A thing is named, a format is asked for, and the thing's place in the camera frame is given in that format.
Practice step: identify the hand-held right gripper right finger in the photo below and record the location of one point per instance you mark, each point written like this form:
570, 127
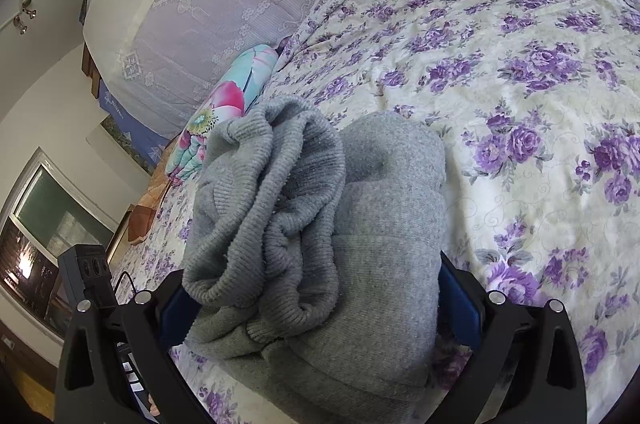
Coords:
462, 304

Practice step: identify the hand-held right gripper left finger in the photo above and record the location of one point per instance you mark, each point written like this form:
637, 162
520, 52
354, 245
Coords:
175, 319

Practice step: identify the grey sweatshirt garment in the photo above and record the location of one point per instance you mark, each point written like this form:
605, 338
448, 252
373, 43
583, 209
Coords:
375, 229

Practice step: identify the brown wooden box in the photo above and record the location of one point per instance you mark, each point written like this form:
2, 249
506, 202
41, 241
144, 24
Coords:
140, 224

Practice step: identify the window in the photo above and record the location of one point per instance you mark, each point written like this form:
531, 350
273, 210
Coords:
55, 204

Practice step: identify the orange cloth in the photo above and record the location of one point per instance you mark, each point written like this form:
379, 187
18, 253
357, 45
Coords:
152, 194

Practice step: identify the blue headboard panel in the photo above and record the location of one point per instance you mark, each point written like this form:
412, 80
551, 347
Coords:
125, 123

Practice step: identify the colourful floral folded quilt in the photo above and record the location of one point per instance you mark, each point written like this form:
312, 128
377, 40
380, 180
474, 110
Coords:
225, 98

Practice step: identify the purple floral bed sheet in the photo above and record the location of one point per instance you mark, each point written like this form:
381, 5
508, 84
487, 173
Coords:
500, 53

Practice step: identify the metal knob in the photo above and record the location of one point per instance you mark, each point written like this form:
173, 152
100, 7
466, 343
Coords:
21, 24
29, 6

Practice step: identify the dark wooden bed frame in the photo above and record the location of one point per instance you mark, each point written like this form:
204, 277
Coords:
90, 68

